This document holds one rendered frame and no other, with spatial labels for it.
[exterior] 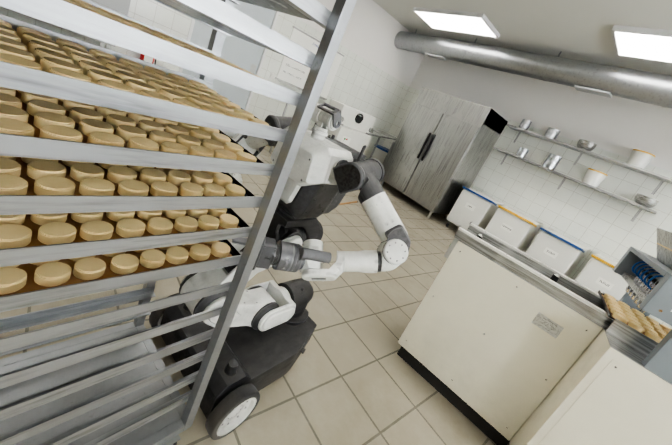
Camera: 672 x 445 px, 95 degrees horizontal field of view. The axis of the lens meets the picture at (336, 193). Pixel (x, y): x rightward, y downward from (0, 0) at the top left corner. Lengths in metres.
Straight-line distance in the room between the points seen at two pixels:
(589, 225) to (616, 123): 1.50
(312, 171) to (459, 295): 1.18
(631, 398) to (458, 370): 0.72
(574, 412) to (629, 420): 0.17
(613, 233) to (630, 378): 4.22
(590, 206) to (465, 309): 4.19
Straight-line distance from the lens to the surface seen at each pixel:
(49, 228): 0.73
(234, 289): 0.93
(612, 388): 1.75
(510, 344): 1.93
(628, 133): 6.00
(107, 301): 1.40
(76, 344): 1.51
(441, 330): 2.00
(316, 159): 1.04
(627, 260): 2.30
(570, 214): 5.90
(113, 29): 0.56
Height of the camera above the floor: 1.27
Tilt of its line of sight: 16 degrees down
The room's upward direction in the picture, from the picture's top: 24 degrees clockwise
